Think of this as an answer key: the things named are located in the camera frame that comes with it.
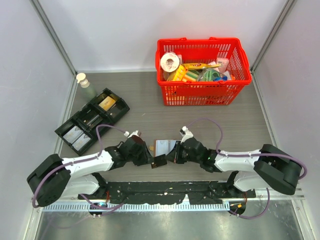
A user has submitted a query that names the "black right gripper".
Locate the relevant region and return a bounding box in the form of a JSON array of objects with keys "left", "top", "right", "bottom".
[{"left": 165, "top": 140, "right": 201, "bottom": 164}]

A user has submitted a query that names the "brown leather card holder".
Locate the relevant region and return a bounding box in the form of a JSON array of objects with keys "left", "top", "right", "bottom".
[{"left": 148, "top": 139, "right": 178, "bottom": 157}]

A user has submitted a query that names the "black credit card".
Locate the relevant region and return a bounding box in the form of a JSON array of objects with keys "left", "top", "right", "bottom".
[{"left": 151, "top": 154, "right": 167, "bottom": 169}]

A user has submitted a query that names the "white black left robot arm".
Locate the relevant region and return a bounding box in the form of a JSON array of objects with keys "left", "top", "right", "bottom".
[{"left": 27, "top": 135, "right": 153, "bottom": 208}]

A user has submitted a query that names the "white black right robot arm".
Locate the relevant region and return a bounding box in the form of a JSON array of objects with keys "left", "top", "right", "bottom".
[{"left": 165, "top": 137, "right": 303, "bottom": 198}]

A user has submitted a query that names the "silver card in tray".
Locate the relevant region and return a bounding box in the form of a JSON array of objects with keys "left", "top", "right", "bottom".
[
  {"left": 63, "top": 125, "right": 84, "bottom": 144},
  {"left": 72, "top": 134, "right": 91, "bottom": 151}
]

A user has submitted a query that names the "gold card in tray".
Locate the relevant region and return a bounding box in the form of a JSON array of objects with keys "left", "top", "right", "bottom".
[{"left": 98, "top": 96, "right": 116, "bottom": 111}]

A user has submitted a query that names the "black card organizer tray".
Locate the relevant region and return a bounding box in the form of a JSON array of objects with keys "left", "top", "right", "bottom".
[{"left": 55, "top": 88, "right": 130, "bottom": 156}]

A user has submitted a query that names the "green soap pump bottle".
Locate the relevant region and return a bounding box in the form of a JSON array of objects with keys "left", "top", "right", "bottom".
[{"left": 76, "top": 72, "right": 98, "bottom": 102}]

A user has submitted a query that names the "yellow green sponge pack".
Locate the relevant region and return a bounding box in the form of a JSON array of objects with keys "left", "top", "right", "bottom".
[{"left": 166, "top": 70, "right": 200, "bottom": 82}]

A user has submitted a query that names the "green round package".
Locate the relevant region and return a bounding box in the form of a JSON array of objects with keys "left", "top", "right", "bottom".
[{"left": 199, "top": 68, "right": 223, "bottom": 82}]

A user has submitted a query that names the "blue packet in basket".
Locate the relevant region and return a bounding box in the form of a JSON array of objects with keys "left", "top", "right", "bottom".
[{"left": 213, "top": 75, "right": 228, "bottom": 82}]

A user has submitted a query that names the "yellow snack packet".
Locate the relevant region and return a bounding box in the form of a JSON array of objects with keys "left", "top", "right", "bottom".
[{"left": 182, "top": 63, "right": 221, "bottom": 70}]

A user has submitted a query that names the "pink white box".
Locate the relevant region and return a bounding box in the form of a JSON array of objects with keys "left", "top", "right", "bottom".
[{"left": 215, "top": 57, "right": 230, "bottom": 73}]

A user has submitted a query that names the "red plastic shopping basket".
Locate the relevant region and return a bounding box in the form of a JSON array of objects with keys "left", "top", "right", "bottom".
[{"left": 155, "top": 37, "right": 252, "bottom": 106}]

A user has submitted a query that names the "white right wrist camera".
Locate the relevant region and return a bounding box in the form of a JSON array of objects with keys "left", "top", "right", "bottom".
[{"left": 179, "top": 126, "right": 194, "bottom": 143}]

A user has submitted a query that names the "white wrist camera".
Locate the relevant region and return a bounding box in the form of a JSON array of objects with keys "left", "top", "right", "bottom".
[
  {"left": 179, "top": 126, "right": 194, "bottom": 143},
  {"left": 123, "top": 130, "right": 141, "bottom": 138}
]

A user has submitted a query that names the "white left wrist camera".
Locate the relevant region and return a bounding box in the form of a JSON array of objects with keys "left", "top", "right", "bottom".
[{"left": 123, "top": 130, "right": 141, "bottom": 138}]

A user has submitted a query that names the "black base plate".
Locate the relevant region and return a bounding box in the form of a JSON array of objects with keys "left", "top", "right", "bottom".
[{"left": 86, "top": 181, "right": 256, "bottom": 205}]

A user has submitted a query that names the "aluminium rail frame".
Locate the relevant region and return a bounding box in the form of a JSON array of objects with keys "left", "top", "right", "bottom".
[{"left": 31, "top": 179, "right": 306, "bottom": 212}]

